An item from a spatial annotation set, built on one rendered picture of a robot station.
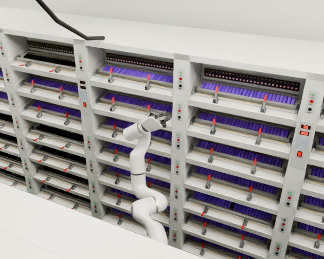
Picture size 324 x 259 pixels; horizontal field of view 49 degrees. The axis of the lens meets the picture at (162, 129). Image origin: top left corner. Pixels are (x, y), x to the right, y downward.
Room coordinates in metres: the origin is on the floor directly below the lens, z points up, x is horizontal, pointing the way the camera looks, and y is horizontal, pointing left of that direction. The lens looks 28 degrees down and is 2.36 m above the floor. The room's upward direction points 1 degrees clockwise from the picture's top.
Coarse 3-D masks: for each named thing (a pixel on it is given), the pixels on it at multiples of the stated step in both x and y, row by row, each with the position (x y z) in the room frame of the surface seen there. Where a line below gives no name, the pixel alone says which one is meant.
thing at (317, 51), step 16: (112, 32) 2.39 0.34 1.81; (128, 32) 2.39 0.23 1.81; (144, 32) 2.40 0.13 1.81; (160, 32) 2.40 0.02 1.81; (176, 32) 2.41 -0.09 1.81; (192, 32) 2.41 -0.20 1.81; (208, 32) 2.42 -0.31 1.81; (224, 32) 2.42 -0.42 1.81; (224, 48) 2.02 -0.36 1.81; (240, 48) 2.02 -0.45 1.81; (256, 48) 2.03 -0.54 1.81; (272, 48) 2.03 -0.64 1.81; (288, 48) 2.03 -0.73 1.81; (304, 48) 2.04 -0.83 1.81; (320, 48) 2.04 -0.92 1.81; (208, 64) 2.04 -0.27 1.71; (288, 80) 1.84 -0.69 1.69; (304, 80) 1.80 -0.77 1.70
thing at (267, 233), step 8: (192, 192) 1.99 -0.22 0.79; (184, 200) 1.90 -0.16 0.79; (200, 200) 1.92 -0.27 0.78; (184, 208) 1.87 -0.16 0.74; (192, 208) 1.86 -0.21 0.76; (200, 208) 1.85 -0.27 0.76; (208, 216) 1.80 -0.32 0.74; (216, 216) 1.78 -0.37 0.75; (224, 216) 1.78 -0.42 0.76; (232, 216) 1.77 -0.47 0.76; (272, 216) 1.75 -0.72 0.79; (232, 224) 1.73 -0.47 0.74; (240, 224) 1.71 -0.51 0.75; (248, 224) 1.71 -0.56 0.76; (272, 224) 1.67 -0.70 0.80; (256, 232) 1.66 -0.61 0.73; (264, 232) 1.64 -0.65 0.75; (272, 232) 1.64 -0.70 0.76
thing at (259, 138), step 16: (192, 112) 1.96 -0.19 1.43; (208, 112) 1.98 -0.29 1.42; (192, 128) 1.88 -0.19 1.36; (208, 128) 1.87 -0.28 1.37; (224, 128) 1.85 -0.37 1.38; (240, 128) 1.81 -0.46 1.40; (256, 128) 1.81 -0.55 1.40; (272, 128) 1.79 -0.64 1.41; (288, 128) 1.78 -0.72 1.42; (240, 144) 1.74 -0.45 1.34; (256, 144) 1.70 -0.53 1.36; (272, 144) 1.69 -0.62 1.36; (288, 144) 1.68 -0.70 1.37
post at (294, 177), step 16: (320, 80) 1.59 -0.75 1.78; (304, 96) 1.61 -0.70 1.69; (320, 96) 1.58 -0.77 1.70; (304, 112) 1.60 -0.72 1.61; (288, 176) 1.61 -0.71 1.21; (288, 208) 1.59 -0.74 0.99; (288, 224) 1.58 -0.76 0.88; (272, 240) 1.61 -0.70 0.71; (288, 240) 1.58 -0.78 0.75; (272, 256) 1.60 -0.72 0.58
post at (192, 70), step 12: (180, 60) 1.90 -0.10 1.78; (192, 72) 1.93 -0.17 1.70; (180, 96) 1.90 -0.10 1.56; (192, 108) 1.96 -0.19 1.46; (180, 132) 1.89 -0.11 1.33; (180, 156) 1.89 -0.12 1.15; (180, 180) 1.89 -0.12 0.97; (180, 192) 1.89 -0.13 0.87; (180, 204) 1.89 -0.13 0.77; (180, 216) 1.88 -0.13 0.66; (180, 228) 1.88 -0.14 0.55; (180, 240) 1.88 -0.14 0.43
